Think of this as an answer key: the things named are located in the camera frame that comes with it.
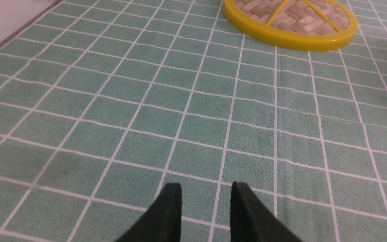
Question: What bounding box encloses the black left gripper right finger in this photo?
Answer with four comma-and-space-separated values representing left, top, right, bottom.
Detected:
230, 182, 301, 242

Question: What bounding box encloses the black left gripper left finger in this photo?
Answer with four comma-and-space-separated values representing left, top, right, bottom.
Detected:
116, 183, 182, 242

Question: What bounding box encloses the green checkered tablecloth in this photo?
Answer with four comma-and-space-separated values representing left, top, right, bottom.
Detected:
0, 0, 387, 242

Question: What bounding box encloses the yellow-rimmed bamboo steamer lid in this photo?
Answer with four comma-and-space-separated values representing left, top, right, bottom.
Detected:
222, 0, 359, 52

